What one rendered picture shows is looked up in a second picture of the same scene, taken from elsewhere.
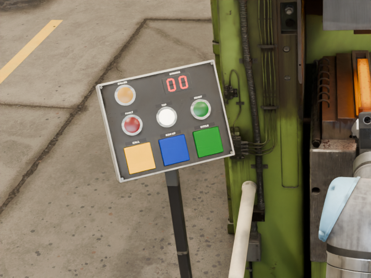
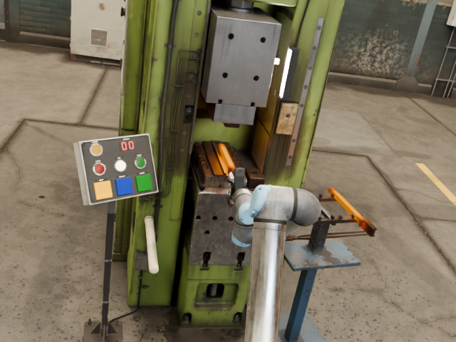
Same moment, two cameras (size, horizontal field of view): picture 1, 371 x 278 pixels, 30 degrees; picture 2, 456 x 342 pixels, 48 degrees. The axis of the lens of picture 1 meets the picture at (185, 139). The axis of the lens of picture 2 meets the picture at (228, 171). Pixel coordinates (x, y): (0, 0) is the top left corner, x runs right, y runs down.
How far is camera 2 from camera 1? 0.71 m
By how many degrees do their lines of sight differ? 26
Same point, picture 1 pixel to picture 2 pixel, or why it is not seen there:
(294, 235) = (172, 252)
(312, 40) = not seen: hidden behind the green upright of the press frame
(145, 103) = (108, 155)
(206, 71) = (144, 140)
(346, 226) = (268, 207)
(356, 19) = (232, 117)
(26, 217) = not seen: outside the picture
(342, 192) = (265, 190)
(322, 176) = (203, 209)
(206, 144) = (142, 184)
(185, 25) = (56, 126)
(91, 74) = not seen: outside the picture
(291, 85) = (184, 155)
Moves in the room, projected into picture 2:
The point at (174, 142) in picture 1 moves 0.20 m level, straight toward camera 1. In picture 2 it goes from (124, 181) to (137, 203)
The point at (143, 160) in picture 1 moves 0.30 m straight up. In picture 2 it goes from (105, 191) to (108, 128)
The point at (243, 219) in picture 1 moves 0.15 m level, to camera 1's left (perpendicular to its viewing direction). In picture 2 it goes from (151, 237) to (122, 240)
